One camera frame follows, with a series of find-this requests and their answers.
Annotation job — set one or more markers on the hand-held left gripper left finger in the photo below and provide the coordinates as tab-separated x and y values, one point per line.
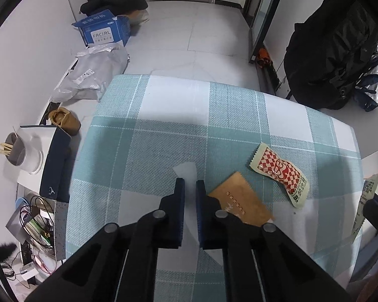
176	214

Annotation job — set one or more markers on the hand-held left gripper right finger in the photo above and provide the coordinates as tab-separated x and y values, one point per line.
204	220

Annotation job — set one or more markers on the pale printed wrapper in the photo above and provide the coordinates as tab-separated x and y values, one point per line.
363	207

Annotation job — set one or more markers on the brown paper packet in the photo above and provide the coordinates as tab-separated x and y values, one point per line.
242	195

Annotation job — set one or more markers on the red checked sauce packet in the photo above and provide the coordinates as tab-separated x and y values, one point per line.
278	171

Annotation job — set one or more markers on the teal checked tablecloth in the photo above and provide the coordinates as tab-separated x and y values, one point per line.
163	138

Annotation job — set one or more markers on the grey speckled storage box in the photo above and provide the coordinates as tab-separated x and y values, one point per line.
60	226

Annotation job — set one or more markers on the dark blue shoebox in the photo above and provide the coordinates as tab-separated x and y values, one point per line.
55	170

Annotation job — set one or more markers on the silver foil bag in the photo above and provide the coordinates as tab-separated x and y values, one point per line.
373	81

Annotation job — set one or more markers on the brown paper bag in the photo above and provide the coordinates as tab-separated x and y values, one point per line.
66	122

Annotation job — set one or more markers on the white cup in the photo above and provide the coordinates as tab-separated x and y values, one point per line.
28	160

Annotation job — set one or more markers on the grey plastic mailer bag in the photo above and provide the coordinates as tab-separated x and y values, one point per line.
94	69

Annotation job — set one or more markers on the black backpack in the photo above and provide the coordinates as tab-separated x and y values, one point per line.
327	53

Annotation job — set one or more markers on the orange black tool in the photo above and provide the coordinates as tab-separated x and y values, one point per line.
263	55

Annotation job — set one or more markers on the wooden chopsticks bundle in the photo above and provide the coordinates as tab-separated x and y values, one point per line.
6	148

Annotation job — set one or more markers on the blue tissue box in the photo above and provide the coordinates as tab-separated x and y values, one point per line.
102	33

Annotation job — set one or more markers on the beige bag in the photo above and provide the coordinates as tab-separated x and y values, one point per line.
140	15

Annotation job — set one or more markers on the black clothing pile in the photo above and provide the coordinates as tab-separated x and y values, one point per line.
113	0

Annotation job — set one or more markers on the metal floor rail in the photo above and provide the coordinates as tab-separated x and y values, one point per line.
272	80

